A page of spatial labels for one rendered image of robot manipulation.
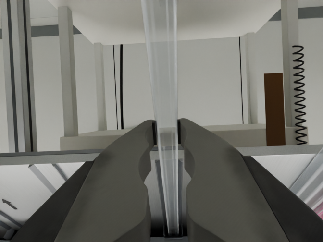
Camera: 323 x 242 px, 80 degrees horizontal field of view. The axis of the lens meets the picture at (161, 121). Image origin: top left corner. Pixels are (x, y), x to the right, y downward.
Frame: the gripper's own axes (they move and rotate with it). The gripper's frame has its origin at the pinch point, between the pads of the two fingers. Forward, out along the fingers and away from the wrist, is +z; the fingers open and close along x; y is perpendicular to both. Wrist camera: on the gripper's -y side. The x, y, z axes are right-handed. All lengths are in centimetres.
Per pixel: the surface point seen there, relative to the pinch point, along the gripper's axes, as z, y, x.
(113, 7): 57, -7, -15
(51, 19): 190, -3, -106
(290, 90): 41, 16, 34
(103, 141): 34.3, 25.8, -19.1
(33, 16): 184, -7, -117
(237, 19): 68, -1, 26
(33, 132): 27.3, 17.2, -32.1
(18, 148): 24.0, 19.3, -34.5
